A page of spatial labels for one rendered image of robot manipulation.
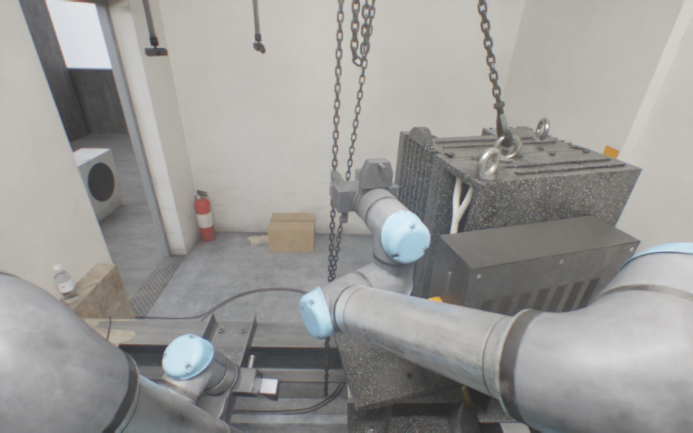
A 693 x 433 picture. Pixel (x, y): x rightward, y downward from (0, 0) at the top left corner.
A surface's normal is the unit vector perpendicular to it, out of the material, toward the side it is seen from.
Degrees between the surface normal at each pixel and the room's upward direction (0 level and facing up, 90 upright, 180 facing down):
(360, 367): 0
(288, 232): 90
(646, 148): 90
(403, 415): 0
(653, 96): 90
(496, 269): 90
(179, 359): 25
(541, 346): 43
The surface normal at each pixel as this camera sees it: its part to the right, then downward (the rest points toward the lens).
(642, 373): -0.46, -0.39
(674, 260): -0.19, -0.96
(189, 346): -0.14, -0.61
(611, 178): 0.27, 0.47
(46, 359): 0.80, -0.41
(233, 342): 0.03, -0.88
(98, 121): 0.01, 0.48
